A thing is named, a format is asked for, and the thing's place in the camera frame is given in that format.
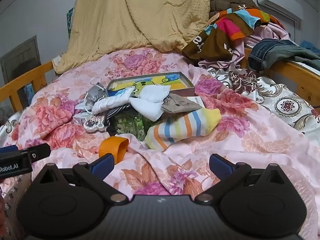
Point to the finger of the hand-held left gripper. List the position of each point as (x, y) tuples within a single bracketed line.
[(41, 151), (7, 149)]

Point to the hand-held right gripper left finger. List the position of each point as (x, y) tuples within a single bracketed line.
[(102, 166)]

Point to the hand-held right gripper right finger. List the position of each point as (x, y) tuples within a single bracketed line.
[(221, 166)]

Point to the orange sock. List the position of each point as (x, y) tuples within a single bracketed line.
[(107, 146)]

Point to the light blue face mask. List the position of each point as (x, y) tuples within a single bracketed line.
[(80, 118)]

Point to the black white striped sock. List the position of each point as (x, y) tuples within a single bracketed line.
[(112, 112)]

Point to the pastel striped sock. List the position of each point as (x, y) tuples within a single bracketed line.
[(180, 127)]

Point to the white blue print muslin towel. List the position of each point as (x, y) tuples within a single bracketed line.
[(112, 103)]

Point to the grey face mask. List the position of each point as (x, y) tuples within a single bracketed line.
[(96, 92)]

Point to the beige printed sock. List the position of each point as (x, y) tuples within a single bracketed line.
[(180, 103)]

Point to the cartoon print tray box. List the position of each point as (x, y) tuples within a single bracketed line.
[(160, 80)]

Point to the pink floral bedsheet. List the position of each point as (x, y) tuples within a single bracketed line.
[(250, 142)]

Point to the green patterned bag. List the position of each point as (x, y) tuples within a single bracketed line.
[(130, 125)]

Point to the white paper card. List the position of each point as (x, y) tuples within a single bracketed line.
[(197, 101)]

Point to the wooden bed headboard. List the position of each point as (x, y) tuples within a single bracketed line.
[(25, 77)]

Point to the plain white cloth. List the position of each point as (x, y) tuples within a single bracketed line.
[(150, 100)]

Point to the white gold patterned satin cloth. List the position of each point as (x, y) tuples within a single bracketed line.
[(287, 105)]

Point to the white pillow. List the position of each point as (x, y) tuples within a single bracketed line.
[(56, 60)]

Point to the grey door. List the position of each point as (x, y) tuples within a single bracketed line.
[(22, 57)]

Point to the blue denim jeans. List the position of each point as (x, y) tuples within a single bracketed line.
[(270, 52)]

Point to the brown multicolour striped cloth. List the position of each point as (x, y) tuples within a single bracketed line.
[(217, 37)]

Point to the teal patterned cloth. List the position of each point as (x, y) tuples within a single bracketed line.
[(70, 22)]

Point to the pale pink garment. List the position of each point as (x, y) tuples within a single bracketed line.
[(265, 33)]

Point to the blue cloth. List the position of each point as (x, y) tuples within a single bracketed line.
[(311, 47)]

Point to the yellow dotted quilt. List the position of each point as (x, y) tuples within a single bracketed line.
[(125, 17)]

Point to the white air conditioner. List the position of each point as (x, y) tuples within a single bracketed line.
[(280, 0)]

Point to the wooden bed side rail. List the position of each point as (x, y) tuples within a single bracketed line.
[(300, 77)]

